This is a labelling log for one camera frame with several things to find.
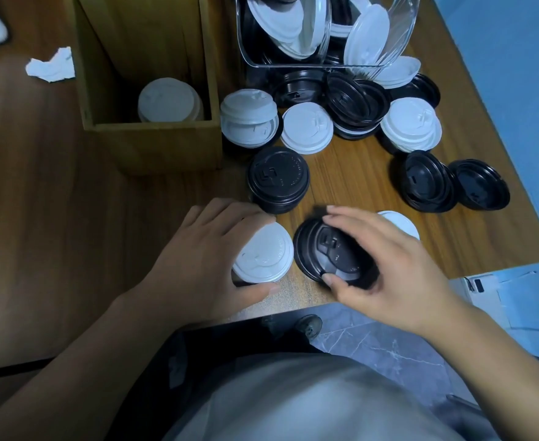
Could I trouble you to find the white domed cup lid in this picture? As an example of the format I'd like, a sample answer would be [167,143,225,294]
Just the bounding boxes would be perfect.
[231,221,294,284]

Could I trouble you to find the person's left forearm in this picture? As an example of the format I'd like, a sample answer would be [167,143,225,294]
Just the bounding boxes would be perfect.
[0,288,183,441]

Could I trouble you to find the large white cup lid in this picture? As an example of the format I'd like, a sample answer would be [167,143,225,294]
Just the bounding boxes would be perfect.
[377,209,421,242]

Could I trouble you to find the person's right hand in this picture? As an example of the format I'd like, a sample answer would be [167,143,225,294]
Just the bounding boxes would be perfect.
[320,205,459,336]

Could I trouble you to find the pile of black and white cup lids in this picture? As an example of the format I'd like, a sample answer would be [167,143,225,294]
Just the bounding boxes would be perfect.
[218,0,511,214]

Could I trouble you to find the clear plastic container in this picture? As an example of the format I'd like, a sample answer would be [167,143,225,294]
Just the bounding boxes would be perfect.
[234,0,421,69]

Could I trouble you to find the crumpled white tissue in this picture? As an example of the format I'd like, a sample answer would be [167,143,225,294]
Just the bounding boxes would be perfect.
[24,46,76,83]

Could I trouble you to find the person's right forearm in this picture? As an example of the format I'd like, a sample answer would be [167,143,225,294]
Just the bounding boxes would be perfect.
[416,300,539,441]

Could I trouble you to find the person's left hand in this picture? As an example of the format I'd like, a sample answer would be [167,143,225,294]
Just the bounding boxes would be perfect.
[142,198,279,323]

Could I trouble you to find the black lid stack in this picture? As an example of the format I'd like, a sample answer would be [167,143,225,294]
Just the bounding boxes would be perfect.
[246,146,310,215]

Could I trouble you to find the dark shoe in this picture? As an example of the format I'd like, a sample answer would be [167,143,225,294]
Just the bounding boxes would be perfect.
[294,314,323,341]

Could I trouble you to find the grey shirt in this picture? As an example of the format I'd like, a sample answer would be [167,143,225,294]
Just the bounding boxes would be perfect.
[163,353,468,441]

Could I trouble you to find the wooden three-compartment organizer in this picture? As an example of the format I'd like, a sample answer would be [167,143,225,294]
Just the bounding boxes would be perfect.
[62,0,224,175]

